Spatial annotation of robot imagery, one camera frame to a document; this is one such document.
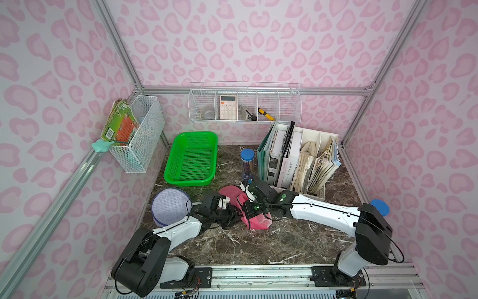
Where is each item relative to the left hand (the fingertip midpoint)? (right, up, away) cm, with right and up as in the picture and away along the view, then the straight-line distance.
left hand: (245, 212), depth 82 cm
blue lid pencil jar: (+1, +25, +6) cm, 25 cm away
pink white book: (+20, +17, +6) cm, 27 cm away
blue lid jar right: (+53, +5, -11) cm, 54 cm away
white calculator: (-9, +50, +13) cm, 52 cm away
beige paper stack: (+30, +25, +8) cm, 40 cm away
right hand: (-2, +2, -3) cm, 4 cm away
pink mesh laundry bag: (-4, +6, +5) cm, 9 cm away
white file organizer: (+34, +22, -4) cm, 41 cm away
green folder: (+8, +27, -7) cm, 29 cm away
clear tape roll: (-19, +46, +13) cm, 52 cm away
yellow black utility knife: (+12, +46, +15) cm, 50 cm away
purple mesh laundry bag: (-34, +3, +1) cm, 34 cm away
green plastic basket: (-32, +23, +31) cm, 50 cm away
